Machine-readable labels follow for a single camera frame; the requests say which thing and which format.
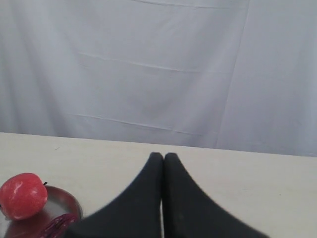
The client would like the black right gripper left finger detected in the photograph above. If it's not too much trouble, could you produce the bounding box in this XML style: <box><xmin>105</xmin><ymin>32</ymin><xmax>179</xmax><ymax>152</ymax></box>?
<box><xmin>64</xmin><ymin>152</ymin><xmax>163</xmax><ymax>238</ymax></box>

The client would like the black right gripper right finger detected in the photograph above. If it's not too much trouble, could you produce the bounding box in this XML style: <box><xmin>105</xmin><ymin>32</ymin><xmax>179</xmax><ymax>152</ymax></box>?
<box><xmin>162</xmin><ymin>153</ymin><xmax>266</xmax><ymax>238</ymax></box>

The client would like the round metal plate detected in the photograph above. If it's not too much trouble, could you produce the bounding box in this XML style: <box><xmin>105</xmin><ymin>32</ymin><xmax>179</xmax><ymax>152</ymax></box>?
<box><xmin>0</xmin><ymin>185</ymin><xmax>83</xmax><ymax>238</ymax></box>

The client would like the purple toy sweet potato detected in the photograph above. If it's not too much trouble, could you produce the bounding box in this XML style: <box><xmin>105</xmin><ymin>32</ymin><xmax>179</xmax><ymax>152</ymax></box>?
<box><xmin>38</xmin><ymin>213</ymin><xmax>79</xmax><ymax>238</ymax></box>

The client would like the red toy apple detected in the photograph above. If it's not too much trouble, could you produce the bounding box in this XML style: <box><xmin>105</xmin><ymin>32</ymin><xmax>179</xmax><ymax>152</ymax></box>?
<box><xmin>0</xmin><ymin>173</ymin><xmax>48</xmax><ymax>221</ymax></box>

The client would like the white backdrop cloth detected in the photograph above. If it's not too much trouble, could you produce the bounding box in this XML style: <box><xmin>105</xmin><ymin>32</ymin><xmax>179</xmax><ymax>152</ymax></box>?
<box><xmin>0</xmin><ymin>0</ymin><xmax>317</xmax><ymax>156</ymax></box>

